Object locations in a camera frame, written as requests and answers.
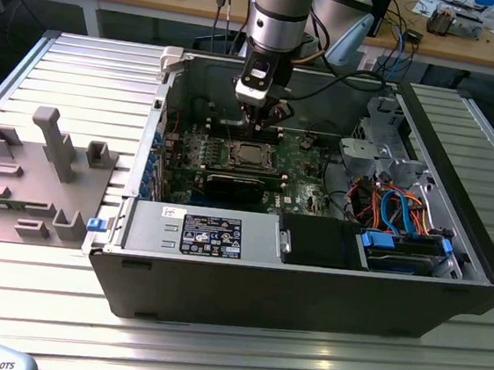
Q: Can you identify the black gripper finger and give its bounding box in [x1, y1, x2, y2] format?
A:
[261, 98, 297, 133]
[239, 101, 266, 134]

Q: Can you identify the metal locking lever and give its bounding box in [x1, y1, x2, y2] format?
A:
[216, 106, 239, 148]

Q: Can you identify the silver CPU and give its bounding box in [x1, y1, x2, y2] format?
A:
[236, 142, 266, 163]

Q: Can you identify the metal socket cover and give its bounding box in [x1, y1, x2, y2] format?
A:
[229, 141, 280, 172]

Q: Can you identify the black RAM slot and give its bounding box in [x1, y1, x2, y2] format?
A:
[207, 126, 282, 139]
[208, 121, 283, 135]
[209, 133, 281, 147]
[208, 129, 282, 142]

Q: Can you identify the CPU socket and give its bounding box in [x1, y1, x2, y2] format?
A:
[226, 138, 281, 175]

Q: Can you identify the CPU cooler heatsink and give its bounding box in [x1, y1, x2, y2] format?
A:
[425, 4, 459, 39]

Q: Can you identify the black graphics card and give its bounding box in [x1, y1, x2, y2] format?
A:
[194, 167, 287, 208]

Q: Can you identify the green motherboard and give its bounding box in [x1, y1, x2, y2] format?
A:
[156, 116, 345, 221]

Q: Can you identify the grey metal drive cage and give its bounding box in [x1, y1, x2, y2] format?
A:
[335, 134, 433, 187]

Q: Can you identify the grey case latch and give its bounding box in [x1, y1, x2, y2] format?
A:
[158, 45, 187, 76]

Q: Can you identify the blue expansion card retainer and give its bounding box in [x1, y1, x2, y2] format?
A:
[137, 129, 165, 199]

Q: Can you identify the small black box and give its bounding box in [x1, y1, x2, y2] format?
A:
[403, 28, 425, 45]

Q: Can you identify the grey power supply unit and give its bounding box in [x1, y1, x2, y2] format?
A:
[109, 196, 294, 270]

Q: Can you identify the blue disk carrier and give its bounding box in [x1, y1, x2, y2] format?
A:
[351, 226, 454, 280]

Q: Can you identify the black PC case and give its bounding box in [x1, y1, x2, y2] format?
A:
[82, 39, 494, 358]

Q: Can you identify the silver hard disk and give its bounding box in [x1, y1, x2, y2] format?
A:
[364, 246, 440, 279]

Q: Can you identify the blue case latch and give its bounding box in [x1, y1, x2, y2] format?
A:
[84, 216, 108, 236]

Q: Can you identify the grey electronic device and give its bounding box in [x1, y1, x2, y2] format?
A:
[448, 14, 486, 42]

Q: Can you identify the grey parts rack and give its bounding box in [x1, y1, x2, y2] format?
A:
[0, 101, 126, 255]

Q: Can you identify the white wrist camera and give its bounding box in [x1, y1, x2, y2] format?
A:
[230, 57, 273, 108]

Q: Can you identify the brown braided cable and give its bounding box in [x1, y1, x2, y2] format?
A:
[291, 46, 327, 67]

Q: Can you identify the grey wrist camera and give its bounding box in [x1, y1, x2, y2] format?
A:
[299, 32, 320, 59]

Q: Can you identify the black camera cable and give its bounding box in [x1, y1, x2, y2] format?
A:
[281, 61, 390, 112]

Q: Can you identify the red wire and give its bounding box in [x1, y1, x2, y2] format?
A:
[166, 110, 185, 137]

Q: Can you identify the grey metal case bracket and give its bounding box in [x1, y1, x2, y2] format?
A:
[352, 92, 412, 150]

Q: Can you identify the orange wire bundle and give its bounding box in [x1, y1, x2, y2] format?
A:
[400, 192, 437, 236]
[348, 178, 385, 229]

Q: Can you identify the blue data wire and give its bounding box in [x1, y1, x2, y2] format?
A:
[376, 188, 422, 239]

